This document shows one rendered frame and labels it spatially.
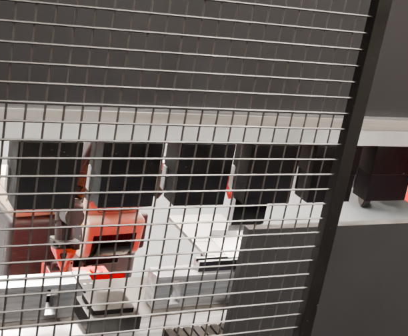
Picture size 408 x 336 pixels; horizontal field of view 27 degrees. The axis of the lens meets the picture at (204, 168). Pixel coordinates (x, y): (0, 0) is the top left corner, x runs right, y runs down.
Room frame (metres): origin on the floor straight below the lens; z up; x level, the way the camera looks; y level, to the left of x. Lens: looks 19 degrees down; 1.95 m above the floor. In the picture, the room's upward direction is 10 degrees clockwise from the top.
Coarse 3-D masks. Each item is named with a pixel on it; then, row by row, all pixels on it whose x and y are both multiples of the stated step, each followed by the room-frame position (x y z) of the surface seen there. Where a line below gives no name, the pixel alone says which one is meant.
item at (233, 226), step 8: (232, 208) 2.06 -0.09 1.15; (240, 208) 2.06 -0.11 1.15; (248, 208) 2.07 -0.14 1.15; (256, 208) 2.09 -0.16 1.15; (264, 208) 2.10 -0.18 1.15; (232, 216) 2.05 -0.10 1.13; (240, 216) 2.06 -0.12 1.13; (248, 216) 2.08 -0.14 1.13; (264, 216) 2.10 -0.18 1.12; (232, 224) 2.05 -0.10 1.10; (248, 224) 2.08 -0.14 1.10; (256, 224) 2.10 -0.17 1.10
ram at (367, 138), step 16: (0, 128) 1.71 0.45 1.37; (16, 128) 1.73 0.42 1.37; (32, 128) 1.74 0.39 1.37; (48, 128) 1.76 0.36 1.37; (64, 128) 1.78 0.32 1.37; (96, 128) 1.82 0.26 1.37; (112, 128) 1.84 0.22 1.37; (128, 128) 1.86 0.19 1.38; (144, 128) 1.88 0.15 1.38; (160, 128) 1.90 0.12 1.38; (176, 128) 1.92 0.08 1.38; (192, 128) 1.94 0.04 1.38; (208, 128) 1.96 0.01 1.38; (224, 128) 1.98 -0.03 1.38; (240, 128) 2.00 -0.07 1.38; (256, 128) 2.03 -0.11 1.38; (256, 144) 2.03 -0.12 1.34; (368, 144) 2.21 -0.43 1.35; (384, 144) 2.23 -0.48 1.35; (400, 144) 2.26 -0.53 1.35
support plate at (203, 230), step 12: (180, 216) 2.29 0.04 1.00; (192, 216) 2.31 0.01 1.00; (204, 216) 2.33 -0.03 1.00; (216, 216) 2.35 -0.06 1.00; (180, 228) 2.21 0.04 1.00; (192, 228) 2.22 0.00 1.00; (204, 228) 2.24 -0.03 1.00; (216, 228) 2.25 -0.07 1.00; (192, 240) 2.14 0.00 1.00; (204, 240) 2.15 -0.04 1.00
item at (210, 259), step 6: (198, 258) 2.03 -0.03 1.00; (204, 258) 2.04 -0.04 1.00; (210, 258) 2.05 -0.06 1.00; (216, 258) 2.06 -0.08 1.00; (222, 258) 2.07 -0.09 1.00; (228, 258) 2.08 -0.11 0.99; (198, 264) 2.02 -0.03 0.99; (210, 264) 2.03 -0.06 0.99; (216, 264) 2.04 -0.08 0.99; (222, 264) 2.05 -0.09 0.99; (228, 264) 2.05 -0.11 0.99; (198, 270) 2.01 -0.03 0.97; (210, 270) 2.03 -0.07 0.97; (216, 270) 2.04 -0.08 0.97; (222, 270) 2.05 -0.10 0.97
